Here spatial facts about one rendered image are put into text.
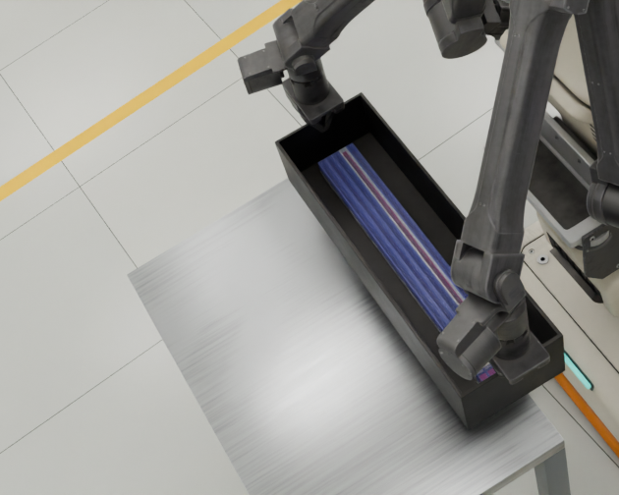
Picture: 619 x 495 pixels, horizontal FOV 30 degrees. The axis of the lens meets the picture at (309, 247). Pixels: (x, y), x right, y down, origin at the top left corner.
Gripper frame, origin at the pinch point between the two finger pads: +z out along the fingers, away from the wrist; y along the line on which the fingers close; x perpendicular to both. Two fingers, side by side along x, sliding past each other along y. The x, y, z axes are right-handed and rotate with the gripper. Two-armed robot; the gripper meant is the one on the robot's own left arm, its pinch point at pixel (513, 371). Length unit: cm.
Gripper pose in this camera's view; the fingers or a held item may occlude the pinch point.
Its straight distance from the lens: 166.0
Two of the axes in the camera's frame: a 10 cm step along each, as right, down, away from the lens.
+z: 2.1, 5.4, 8.1
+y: 4.7, 6.7, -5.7
